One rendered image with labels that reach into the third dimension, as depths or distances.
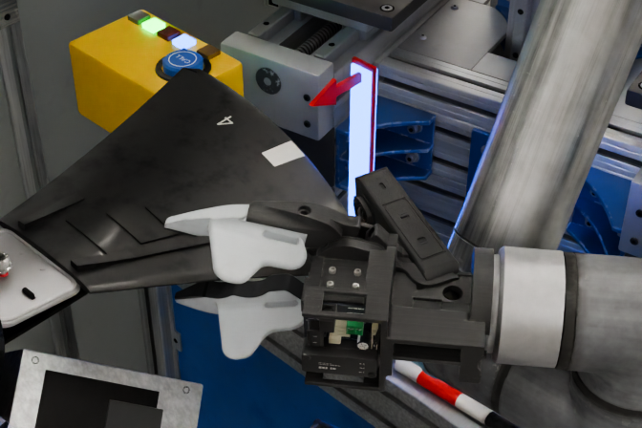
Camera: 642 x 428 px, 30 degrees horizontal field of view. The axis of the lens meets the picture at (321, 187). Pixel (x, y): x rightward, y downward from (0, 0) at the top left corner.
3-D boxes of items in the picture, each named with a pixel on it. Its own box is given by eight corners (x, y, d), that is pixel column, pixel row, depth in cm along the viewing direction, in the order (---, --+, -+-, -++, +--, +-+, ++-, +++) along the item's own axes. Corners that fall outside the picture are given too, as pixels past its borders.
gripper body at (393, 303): (289, 309, 72) (492, 326, 71) (309, 207, 78) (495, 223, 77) (293, 386, 77) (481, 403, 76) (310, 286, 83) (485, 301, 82)
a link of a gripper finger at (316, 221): (251, 203, 75) (385, 241, 76) (255, 185, 76) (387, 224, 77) (235, 250, 78) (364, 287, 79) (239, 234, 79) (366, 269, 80)
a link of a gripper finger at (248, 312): (160, 348, 79) (291, 335, 76) (179, 281, 83) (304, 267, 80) (177, 377, 81) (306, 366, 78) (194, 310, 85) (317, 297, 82)
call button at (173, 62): (155, 73, 119) (153, 57, 118) (185, 57, 122) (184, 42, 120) (181, 88, 117) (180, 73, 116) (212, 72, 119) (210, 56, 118)
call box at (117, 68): (78, 124, 129) (65, 39, 123) (150, 87, 135) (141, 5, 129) (175, 187, 121) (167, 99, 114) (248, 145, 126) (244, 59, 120)
